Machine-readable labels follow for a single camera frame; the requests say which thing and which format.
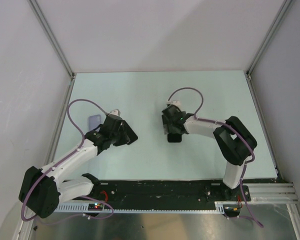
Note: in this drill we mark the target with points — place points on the right controller board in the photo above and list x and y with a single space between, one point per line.
231 211

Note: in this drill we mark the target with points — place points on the aluminium frame post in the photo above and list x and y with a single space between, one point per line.
39 14
270 35

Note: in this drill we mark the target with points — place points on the left controller board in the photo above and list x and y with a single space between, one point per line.
95 206

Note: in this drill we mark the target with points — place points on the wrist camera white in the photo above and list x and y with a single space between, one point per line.
115 112
173 102

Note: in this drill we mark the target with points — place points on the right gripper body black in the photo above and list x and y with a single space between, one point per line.
165 123

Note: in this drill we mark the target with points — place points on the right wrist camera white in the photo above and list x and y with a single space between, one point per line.
173 102

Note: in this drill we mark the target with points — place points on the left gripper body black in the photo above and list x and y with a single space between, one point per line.
117 140

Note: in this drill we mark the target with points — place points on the black phone case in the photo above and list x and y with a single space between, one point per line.
174 138

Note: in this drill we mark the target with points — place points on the left aluminium frame post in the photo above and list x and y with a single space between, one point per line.
39 14

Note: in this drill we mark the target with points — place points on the right aluminium frame post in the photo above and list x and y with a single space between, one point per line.
270 35

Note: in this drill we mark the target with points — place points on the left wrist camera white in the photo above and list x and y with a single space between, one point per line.
115 112

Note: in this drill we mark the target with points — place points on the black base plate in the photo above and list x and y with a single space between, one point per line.
167 195

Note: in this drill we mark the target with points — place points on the white slotted cable duct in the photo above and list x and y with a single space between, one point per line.
87 207

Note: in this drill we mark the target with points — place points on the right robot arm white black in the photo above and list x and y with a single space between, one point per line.
234 140

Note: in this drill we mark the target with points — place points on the controller board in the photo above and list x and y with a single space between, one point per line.
231 211
95 206

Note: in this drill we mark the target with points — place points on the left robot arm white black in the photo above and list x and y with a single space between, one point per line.
43 189

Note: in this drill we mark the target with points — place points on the lilac phone case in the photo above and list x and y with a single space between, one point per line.
94 121

